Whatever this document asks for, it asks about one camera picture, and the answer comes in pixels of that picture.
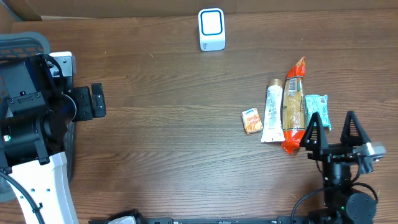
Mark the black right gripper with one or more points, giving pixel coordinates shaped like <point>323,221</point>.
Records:
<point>318,135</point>

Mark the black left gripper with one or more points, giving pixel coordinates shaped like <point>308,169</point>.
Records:
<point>97,101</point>

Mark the teal wet wipes packet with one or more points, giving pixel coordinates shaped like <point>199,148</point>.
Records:
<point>317,104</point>

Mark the red spaghetti packet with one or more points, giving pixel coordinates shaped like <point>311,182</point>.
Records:
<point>293,116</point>

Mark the white tube gold cap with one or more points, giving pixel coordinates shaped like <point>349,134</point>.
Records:
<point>272,130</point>

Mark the small orange tissue packet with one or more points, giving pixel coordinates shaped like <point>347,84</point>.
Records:
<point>251,121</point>

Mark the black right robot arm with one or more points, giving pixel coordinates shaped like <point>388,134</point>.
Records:
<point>345,199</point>

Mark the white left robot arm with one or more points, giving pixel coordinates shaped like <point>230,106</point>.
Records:
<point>42,190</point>

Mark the white barcode scanner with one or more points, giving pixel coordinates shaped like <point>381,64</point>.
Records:
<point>211,29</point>

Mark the grey plastic shopping basket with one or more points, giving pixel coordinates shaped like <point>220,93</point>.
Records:
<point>25,44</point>

